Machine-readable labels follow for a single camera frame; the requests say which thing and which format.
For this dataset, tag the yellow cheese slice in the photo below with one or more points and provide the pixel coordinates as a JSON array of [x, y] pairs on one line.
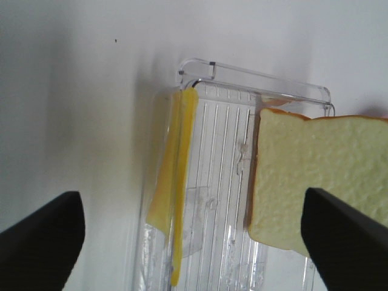
[[167, 205]]

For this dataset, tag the left clear plastic tray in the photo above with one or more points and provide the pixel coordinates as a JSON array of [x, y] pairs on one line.
[[217, 251]]

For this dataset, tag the left bread slice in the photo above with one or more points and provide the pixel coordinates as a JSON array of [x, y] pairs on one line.
[[344, 155]]

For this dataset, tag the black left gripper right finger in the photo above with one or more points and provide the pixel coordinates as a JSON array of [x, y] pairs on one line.
[[348, 248]]

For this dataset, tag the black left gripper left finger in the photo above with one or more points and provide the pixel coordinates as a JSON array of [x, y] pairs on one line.
[[40, 251]]

